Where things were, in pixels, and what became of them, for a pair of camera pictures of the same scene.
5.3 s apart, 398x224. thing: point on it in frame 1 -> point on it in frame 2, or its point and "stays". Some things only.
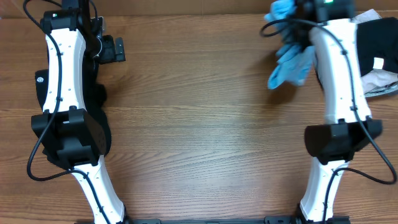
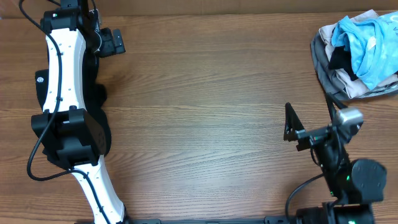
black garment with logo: (95, 94) stays
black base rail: (268, 219) stays
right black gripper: (291, 37) -> (294, 130)
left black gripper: (110, 55) -> (109, 48)
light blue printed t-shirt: (295, 62) -> (372, 46)
